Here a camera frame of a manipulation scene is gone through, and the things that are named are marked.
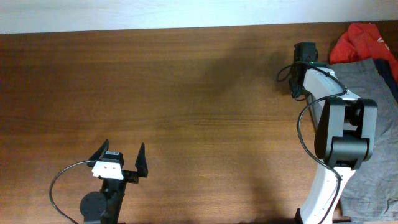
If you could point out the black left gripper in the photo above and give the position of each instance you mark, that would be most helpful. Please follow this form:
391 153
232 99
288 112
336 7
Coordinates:
129 177

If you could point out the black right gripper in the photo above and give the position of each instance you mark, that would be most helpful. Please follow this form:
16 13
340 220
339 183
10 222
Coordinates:
298 83

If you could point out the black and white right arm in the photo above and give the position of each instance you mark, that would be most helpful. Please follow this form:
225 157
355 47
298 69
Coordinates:
345 131

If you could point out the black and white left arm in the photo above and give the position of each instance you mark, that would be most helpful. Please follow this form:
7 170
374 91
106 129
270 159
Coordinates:
104 206

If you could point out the red garment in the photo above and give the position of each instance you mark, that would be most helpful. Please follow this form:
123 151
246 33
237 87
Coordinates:
360 42

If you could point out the navy blue garment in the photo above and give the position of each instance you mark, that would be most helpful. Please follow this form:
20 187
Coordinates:
385 71

